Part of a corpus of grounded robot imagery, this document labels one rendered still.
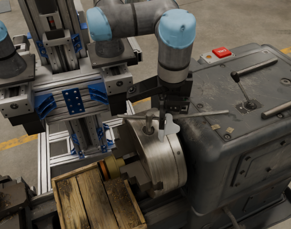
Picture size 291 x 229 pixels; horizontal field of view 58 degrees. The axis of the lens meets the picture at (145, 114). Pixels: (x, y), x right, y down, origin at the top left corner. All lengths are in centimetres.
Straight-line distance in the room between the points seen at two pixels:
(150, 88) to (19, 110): 82
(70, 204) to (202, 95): 68
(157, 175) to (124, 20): 49
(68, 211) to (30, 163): 144
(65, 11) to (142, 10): 86
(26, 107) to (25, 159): 129
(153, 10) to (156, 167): 47
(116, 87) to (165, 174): 59
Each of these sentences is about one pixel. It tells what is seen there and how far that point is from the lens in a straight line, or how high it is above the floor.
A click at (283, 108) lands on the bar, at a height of 127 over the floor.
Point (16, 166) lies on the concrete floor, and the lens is 258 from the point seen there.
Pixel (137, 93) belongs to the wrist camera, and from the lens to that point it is 68.
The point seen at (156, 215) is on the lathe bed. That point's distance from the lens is 112.
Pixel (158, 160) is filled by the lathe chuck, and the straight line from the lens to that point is 85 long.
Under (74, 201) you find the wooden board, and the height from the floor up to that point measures 88.
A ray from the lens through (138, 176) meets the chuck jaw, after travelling 91.
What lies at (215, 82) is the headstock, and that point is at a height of 126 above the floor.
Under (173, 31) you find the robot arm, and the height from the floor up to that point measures 164.
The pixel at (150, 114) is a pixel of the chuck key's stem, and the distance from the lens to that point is 80.
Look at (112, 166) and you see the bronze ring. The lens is 94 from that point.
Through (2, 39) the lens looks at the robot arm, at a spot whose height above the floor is 134.
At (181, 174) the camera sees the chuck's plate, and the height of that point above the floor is 112.
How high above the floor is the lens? 189
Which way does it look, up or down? 45 degrees down
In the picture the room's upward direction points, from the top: 4 degrees counter-clockwise
